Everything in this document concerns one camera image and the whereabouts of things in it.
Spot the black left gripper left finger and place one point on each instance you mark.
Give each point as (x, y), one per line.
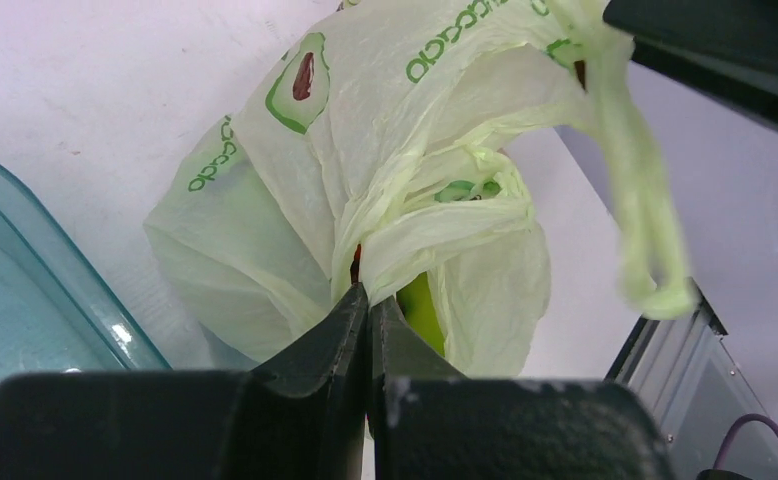
(298, 415)

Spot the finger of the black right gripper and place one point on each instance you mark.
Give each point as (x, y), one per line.
(726, 50)

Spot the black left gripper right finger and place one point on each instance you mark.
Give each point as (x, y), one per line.
(429, 421)

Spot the light green plastic bag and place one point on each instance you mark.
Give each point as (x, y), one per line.
(372, 153)

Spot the teal plastic tub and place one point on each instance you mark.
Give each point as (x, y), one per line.
(57, 313)

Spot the green fake fruit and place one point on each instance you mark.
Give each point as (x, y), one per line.
(417, 306)

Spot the aluminium table frame rail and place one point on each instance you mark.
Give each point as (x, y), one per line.
(705, 409)

